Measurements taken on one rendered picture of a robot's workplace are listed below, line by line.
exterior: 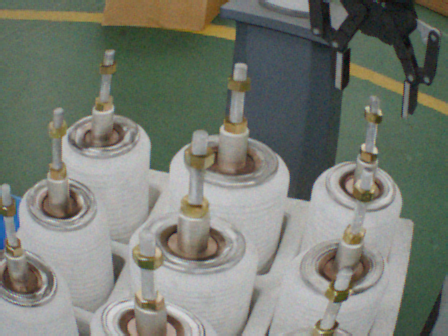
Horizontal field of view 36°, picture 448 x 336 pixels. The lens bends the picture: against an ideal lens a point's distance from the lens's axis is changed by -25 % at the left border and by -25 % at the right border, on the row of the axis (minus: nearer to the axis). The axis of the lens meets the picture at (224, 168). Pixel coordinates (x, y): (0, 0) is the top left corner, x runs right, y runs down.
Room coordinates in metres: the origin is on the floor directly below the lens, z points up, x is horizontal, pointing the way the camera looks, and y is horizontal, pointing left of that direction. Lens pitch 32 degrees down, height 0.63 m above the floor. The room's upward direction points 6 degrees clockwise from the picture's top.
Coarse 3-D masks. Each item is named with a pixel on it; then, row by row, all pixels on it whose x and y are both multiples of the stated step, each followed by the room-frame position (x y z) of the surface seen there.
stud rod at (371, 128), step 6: (372, 96) 0.60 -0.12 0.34; (372, 102) 0.60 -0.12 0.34; (378, 102) 0.60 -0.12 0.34; (372, 108) 0.60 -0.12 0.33; (378, 108) 0.60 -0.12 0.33; (372, 126) 0.60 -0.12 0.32; (372, 132) 0.60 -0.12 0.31; (366, 138) 0.60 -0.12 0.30; (372, 138) 0.60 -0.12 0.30; (366, 144) 0.60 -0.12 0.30; (372, 144) 0.60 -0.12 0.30; (366, 150) 0.60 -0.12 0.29; (372, 150) 0.60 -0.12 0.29
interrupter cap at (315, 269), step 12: (336, 240) 0.52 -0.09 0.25; (312, 252) 0.50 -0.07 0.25; (324, 252) 0.50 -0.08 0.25; (336, 252) 0.50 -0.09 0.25; (372, 252) 0.50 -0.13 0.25; (300, 264) 0.49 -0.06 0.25; (312, 264) 0.49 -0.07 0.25; (324, 264) 0.49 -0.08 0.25; (360, 264) 0.49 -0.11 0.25; (372, 264) 0.48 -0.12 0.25; (300, 276) 0.47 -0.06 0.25; (312, 276) 0.47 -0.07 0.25; (324, 276) 0.47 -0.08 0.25; (336, 276) 0.47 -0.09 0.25; (360, 276) 0.47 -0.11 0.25; (372, 276) 0.47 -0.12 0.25; (312, 288) 0.46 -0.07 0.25; (324, 288) 0.45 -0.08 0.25; (360, 288) 0.45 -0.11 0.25
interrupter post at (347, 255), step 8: (344, 248) 0.48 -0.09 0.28; (352, 248) 0.47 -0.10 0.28; (360, 248) 0.48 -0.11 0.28; (336, 256) 0.48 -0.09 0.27; (344, 256) 0.47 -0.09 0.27; (352, 256) 0.47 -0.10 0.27; (360, 256) 0.48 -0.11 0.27; (336, 264) 0.48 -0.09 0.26; (344, 264) 0.47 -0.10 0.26; (352, 264) 0.47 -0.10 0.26; (336, 272) 0.48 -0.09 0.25
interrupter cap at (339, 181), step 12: (336, 168) 0.62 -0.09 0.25; (348, 168) 0.63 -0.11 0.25; (336, 180) 0.61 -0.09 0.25; (348, 180) 0.61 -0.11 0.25; (384, 180) 0.61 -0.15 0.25; (336, 192) 0.59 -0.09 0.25; (348, 192) 0.59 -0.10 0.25; (384, 192) 0.59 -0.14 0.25; (348, 204) 0.57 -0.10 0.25; (372, 204) 0.57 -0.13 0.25; (384, 204) 0.57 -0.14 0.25
